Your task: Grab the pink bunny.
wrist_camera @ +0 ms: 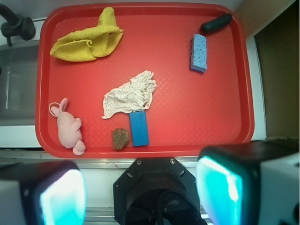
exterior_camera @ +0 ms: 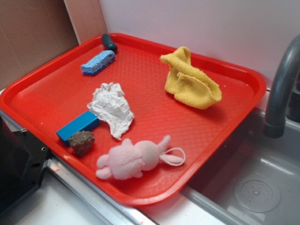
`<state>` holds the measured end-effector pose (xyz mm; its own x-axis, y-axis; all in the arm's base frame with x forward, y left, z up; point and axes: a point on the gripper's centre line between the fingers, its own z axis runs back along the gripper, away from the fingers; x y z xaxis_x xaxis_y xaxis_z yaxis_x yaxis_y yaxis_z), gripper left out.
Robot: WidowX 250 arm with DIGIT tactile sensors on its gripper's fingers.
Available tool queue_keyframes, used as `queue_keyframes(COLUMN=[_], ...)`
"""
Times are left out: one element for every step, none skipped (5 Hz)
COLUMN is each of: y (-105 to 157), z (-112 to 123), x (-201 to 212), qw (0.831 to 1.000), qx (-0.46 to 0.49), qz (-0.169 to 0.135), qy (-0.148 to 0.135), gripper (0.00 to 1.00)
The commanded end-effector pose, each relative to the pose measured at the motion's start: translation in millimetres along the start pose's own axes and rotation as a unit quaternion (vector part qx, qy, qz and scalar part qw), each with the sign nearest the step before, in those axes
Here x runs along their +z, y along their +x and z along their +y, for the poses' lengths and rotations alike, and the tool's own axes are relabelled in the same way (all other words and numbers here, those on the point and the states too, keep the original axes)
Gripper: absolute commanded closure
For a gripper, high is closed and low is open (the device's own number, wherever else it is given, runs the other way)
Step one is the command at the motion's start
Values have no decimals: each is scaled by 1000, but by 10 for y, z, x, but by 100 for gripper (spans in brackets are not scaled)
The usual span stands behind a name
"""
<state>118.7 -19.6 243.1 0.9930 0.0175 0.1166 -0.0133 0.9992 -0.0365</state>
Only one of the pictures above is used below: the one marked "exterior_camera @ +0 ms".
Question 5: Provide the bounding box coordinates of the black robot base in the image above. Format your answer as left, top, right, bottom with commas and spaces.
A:
0, 118, 49, 216

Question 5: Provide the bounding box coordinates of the pink plush bunny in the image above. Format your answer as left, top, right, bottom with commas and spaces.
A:
96, 135, 186, 180

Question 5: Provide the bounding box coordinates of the red plastic tray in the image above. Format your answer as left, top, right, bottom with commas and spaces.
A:
0, 34, 266, 206

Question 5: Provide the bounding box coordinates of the crumpled white paper towel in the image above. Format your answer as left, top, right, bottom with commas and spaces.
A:
87, 82, 135, 140

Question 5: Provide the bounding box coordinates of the yellow cloth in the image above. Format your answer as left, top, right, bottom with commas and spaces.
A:
160, 46, 222, 110

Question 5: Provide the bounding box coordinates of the blue rectangular block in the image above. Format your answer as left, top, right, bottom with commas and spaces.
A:
56, 111, 100, 146

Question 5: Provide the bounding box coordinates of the blue sponge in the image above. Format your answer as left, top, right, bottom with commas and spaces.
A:
81, 50, 116, 75

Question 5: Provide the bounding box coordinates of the brown rock piece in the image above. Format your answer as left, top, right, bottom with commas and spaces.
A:
67, 131, 95, 158

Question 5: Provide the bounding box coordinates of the dark green bean toy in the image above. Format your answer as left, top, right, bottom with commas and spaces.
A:
101, 33, 118, 52

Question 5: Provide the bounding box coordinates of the grey plastic sink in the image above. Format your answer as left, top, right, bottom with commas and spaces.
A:
142, 110, 300, 225

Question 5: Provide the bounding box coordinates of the brown cardboard panel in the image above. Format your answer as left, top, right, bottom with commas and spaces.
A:
0, 0, 108, 91

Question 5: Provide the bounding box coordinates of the grey faucet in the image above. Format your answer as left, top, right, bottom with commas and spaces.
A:
263, 36, 300, 138

